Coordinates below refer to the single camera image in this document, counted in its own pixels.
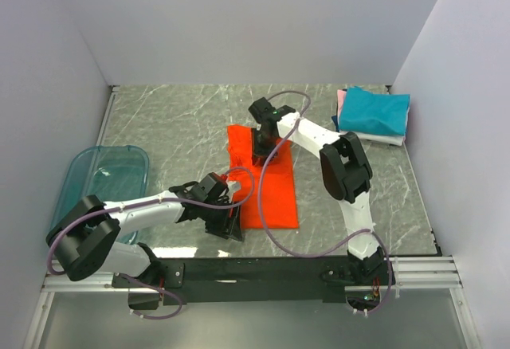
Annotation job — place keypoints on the blue plastic bin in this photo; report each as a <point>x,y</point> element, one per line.
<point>110,173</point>

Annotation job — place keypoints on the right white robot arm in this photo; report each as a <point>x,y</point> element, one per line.
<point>346,175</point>

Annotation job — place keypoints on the folded pink t-shirt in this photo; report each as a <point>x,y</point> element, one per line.
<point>341,96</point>

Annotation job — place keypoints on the orange t-shirt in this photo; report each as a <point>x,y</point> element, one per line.
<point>278,195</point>

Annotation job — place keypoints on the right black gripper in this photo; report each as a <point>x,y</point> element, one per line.
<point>257,151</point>

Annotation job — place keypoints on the folded teal t-shirt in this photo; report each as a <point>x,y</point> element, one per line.
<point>374,114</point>

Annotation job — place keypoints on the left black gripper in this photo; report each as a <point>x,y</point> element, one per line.
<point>227,226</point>

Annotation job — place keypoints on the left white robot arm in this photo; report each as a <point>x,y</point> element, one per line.
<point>87,239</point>

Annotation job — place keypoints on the black base bar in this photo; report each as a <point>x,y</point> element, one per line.
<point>231,279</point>

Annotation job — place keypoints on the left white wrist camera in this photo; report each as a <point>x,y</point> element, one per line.
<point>232,185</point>

